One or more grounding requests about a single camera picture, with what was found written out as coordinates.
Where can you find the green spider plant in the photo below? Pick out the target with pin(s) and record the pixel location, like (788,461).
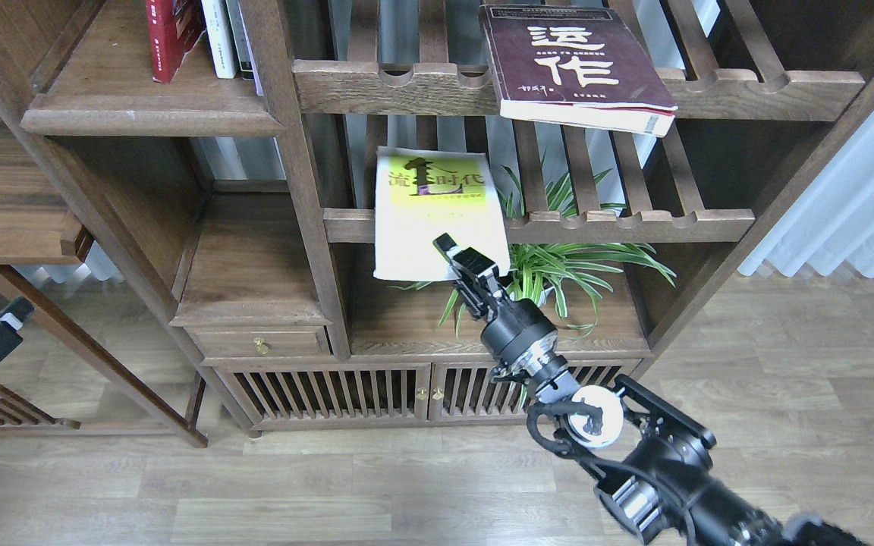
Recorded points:
(536,268)

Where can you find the yellow-green book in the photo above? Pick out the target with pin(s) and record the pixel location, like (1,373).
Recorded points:
(421,195)

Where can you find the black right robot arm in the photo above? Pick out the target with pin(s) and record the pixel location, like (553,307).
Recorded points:
(650,461)

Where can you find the pale purple upright book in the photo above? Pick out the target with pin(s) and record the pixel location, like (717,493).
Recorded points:
(250,53)

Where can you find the brass drawer knob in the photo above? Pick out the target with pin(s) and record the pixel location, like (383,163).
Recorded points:
(261,346)

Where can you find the white upright book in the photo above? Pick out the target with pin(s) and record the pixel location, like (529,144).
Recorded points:
(220,38)

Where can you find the maroon book white characters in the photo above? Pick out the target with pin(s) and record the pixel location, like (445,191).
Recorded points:
(575,66)

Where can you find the red book with photos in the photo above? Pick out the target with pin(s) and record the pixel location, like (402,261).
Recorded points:
(174,29)

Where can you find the white curtain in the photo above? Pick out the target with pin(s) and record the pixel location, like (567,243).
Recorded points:
(831,224)

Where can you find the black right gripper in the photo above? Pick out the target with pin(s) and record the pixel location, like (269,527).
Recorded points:
(516,331)

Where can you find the dark wooden bookshelf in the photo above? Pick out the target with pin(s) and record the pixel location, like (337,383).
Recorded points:
(237,216)

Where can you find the dark upright book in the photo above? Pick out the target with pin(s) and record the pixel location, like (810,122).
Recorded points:
(241,45)

